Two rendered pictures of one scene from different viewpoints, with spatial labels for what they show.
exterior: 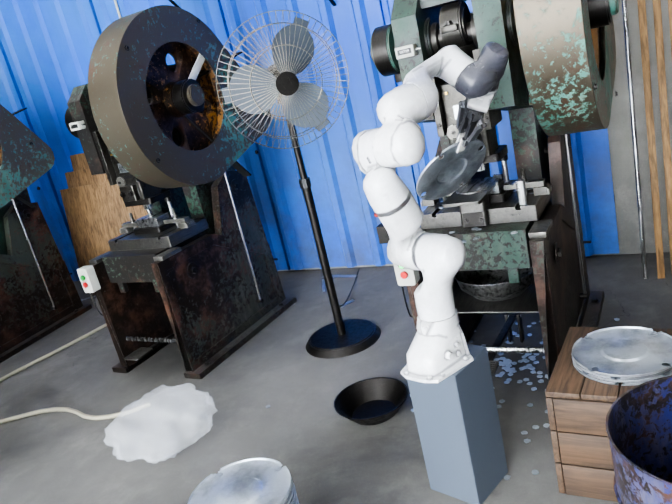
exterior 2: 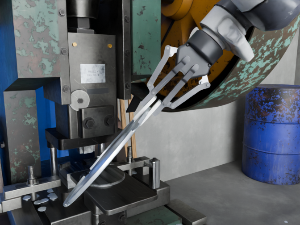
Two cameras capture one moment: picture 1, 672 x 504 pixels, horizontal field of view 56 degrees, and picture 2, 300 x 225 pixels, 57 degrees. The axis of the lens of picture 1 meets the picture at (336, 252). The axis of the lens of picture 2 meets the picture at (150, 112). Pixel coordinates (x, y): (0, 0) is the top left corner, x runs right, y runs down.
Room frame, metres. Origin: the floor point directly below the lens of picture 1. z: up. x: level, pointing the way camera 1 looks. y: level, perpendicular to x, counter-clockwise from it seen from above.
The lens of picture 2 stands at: (1.86, 0.05, 1.09)
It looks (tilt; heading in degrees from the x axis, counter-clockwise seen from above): 10 degrees down; 295
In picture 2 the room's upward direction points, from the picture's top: straight up
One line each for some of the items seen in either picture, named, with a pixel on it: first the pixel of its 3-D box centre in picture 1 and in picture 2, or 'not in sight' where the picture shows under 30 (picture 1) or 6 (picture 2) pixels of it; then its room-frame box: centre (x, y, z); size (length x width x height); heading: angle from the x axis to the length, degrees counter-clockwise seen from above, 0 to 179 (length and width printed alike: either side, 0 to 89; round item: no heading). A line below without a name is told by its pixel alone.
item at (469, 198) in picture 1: (472, 209); (110, 205); (2.25, -0.53, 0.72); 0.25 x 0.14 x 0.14; 149
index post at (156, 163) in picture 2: (521, 191); (154, 172); (2.20, -0.70, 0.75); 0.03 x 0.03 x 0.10; 59
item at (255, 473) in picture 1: (239, 492); not in sight; (1.48, 0.41, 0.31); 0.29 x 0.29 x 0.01
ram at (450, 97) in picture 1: (467, 116); (87, 82); (2.36, -0.59, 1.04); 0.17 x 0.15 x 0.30; 149
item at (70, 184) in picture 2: (481, 186); (86, 170); (2.39, -0.61, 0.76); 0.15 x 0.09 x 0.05; 59
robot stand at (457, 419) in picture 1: (457, 420); not in sight; (1.70, -0.25, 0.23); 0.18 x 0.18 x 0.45; 44
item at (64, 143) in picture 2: (478, 159); (84, 138); (2.40, -0.62, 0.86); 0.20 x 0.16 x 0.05; 59
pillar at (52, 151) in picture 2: not in sight; (53, 155); (2.49, -0.58, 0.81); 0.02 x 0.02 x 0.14
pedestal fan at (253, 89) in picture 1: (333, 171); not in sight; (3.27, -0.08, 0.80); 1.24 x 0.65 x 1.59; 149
